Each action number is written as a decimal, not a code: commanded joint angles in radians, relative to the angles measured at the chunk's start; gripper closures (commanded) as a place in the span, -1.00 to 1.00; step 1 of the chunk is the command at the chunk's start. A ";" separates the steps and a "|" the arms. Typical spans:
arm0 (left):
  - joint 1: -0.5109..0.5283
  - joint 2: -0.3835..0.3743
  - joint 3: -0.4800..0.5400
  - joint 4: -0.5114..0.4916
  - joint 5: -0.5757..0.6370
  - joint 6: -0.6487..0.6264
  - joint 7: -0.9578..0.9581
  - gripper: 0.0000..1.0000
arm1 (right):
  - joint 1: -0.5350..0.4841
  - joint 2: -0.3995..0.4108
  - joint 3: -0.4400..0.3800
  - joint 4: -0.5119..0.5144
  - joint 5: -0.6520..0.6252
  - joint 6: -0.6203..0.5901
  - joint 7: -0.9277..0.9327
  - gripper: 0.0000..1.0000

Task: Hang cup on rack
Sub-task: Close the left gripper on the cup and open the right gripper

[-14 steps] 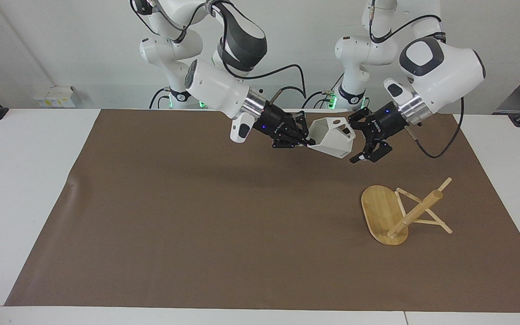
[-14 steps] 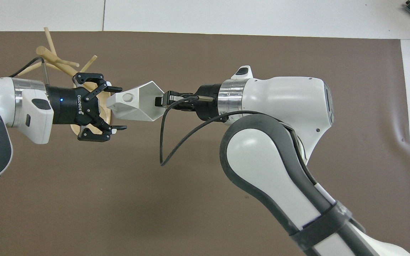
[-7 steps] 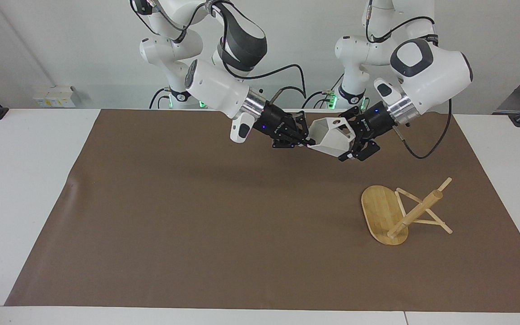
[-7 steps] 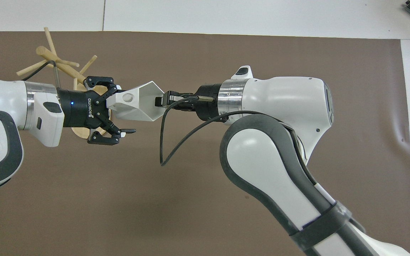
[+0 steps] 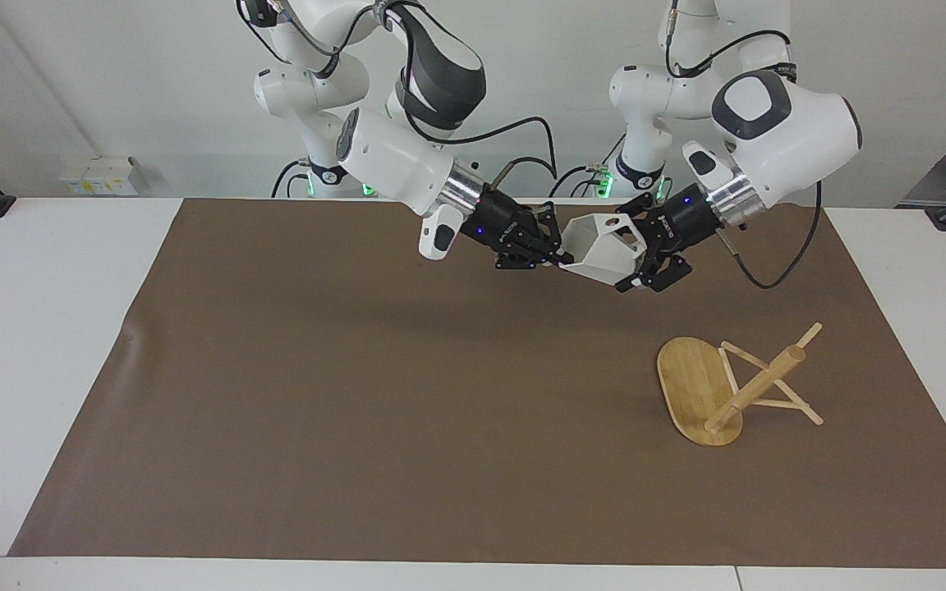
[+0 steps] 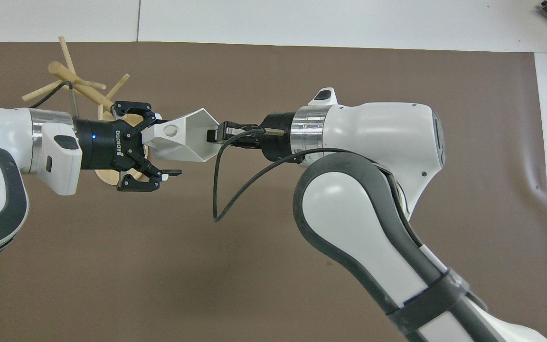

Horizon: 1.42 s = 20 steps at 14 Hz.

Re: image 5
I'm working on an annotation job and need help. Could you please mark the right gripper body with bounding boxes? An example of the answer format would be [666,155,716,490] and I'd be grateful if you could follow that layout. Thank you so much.
[462,186,540,251]

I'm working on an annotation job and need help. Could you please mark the black cable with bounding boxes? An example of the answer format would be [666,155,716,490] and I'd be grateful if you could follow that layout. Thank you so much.
[549,133,628,199]
[715,181,824,291]
[403,107,558,188]
[271,158,311,199]

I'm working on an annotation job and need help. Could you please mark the white faceted cup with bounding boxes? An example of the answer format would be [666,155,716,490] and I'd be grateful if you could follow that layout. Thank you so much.
[557,213,647,287]

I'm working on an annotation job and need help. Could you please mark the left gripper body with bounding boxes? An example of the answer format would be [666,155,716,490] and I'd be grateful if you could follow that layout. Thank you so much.
[652,191,727,252]

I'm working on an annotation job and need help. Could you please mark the wooden cup rack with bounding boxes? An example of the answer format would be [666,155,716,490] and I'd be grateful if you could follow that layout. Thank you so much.
[656,322,826,447]

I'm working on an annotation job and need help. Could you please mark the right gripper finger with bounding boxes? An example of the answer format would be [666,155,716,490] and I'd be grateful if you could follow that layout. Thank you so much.
[530,200,565,254]
[495,244,576,273]

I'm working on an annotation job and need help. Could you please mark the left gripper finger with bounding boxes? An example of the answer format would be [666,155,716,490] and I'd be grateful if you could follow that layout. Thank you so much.
[613,246,694,295]
[616,192,664,232]

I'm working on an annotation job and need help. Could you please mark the white wall socket box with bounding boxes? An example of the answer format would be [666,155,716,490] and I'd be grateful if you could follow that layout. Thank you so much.
[59,155,136,197]

